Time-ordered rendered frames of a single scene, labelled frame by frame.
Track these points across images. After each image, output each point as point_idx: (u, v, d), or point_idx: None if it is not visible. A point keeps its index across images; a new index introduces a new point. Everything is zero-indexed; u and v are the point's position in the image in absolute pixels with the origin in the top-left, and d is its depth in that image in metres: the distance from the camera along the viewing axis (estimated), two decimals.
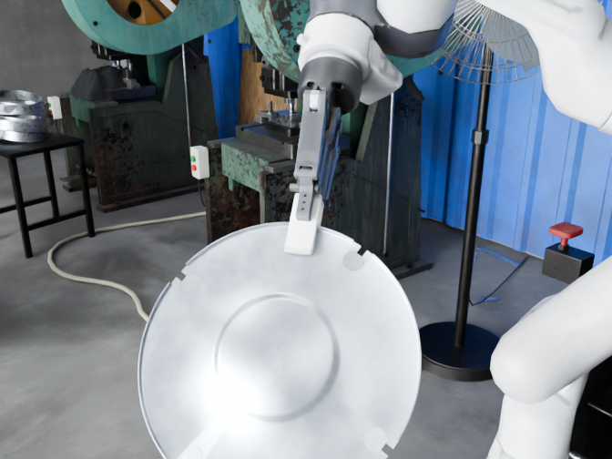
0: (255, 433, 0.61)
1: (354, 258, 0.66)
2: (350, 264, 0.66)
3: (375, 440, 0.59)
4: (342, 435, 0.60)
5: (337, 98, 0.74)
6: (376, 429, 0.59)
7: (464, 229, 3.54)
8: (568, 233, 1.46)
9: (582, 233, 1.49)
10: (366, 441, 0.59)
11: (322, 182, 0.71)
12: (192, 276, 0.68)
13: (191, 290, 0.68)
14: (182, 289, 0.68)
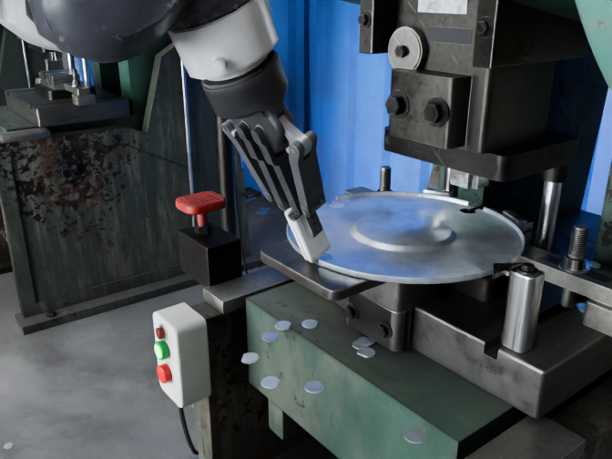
0: (420, 212, 0.85)
1: (321, 258, 0.71)
2: (327, 256, 0.72)
3: (336, 205, 0.88)
4: (358, 207, 0.87)
5: None
6: (334, 207, 0.87)
7: None
8: (190, 206, 0.94)
9: (222, 207, 0.97)
10: (342, 205, 0.88)
11: None
12: (484, 268, 0.69)
13: (483, 261, 0.70)
14: (493, 263, 0.70)
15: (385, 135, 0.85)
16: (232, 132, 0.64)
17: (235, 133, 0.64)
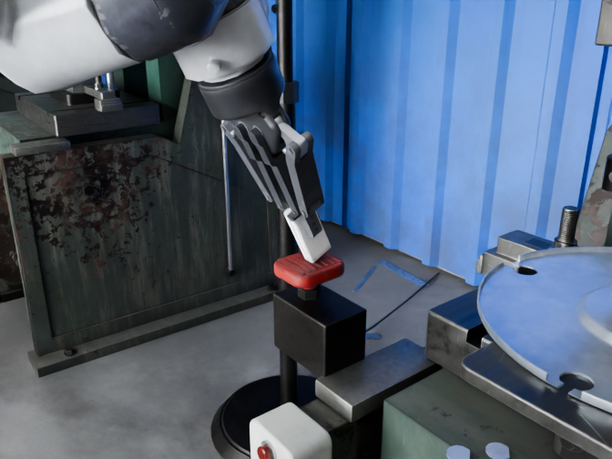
0: None
1: None
2: None
3: None
4: None
5: None
6: None
7: (368, 237, 2.74)
8: (300, 276, 0.67)
9: (340, 274, 0.70)
10: None
11: None
12: None
13: None
14: None
15: (608, 168, 0.57)
16: (231, 133, 0.64)
17: (234, 133, 0.64)
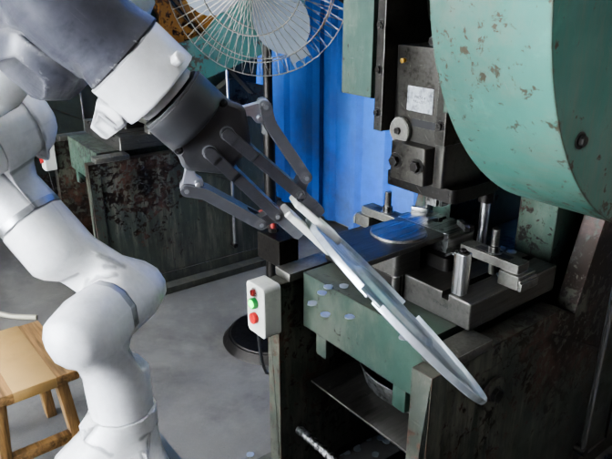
0: (405, 327, 0.66)
1: None
2: None
3: None
4: (453, 373, 0.68)
5: None
6: None
7: (338, 223, 3.61)
8: None
9: None
10: None
11: (264, 193, 0.67)
12: None
13: None
14: None
15: (388, 175, 1.44)
16: (197, 182, 0.63)
17: (199, 182, 0.63)
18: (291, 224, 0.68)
